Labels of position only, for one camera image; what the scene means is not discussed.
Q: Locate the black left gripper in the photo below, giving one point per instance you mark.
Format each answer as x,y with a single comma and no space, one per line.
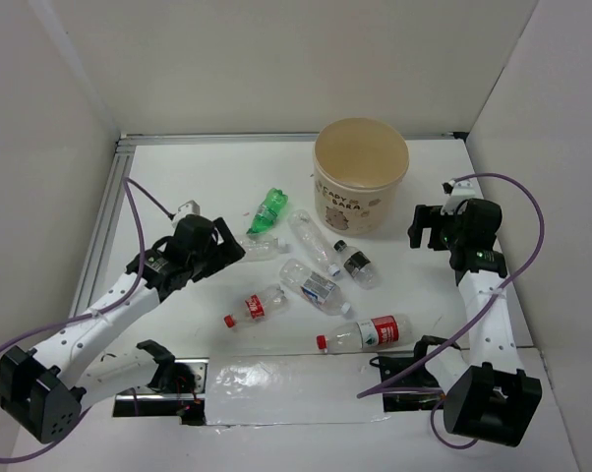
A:
229,244

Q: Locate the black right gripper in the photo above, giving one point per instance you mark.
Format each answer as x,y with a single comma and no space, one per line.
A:
427,217

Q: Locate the clear bottle white cap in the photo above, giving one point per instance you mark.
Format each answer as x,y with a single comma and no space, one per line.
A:
261,247

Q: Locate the small red label bottle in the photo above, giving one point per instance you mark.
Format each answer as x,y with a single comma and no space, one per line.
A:
258,307

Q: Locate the clear bottle black cap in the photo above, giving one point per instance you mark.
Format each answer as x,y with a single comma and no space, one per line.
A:
357,265

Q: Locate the large red label bottle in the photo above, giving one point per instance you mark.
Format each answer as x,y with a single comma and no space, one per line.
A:
368,335

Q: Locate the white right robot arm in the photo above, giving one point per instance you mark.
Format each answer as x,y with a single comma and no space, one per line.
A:
487,394

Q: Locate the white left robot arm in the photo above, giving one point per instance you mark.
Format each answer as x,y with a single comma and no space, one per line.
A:
46,388

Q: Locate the beige capybara bin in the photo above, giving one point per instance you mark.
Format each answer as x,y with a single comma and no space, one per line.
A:
358,165

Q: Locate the green plastic bottle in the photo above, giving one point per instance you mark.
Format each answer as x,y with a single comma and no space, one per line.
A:
268,212

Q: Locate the long clear plastic bottle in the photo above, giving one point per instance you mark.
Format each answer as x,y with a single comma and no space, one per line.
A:
313,241

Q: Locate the clear bottle blue label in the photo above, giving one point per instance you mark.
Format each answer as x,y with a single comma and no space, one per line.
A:
319,291

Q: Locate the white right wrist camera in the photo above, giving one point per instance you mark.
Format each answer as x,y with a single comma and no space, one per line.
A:
458,192

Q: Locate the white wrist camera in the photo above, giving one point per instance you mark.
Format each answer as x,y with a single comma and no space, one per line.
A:
184,210
458,192

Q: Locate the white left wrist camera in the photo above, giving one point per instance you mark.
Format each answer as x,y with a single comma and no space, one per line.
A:
184,210

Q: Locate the aluminium frame rail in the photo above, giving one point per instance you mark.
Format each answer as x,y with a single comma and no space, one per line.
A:
228,177

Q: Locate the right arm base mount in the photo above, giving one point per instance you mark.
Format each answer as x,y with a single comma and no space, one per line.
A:
410,401

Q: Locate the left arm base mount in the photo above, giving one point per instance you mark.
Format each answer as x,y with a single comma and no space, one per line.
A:
183,399

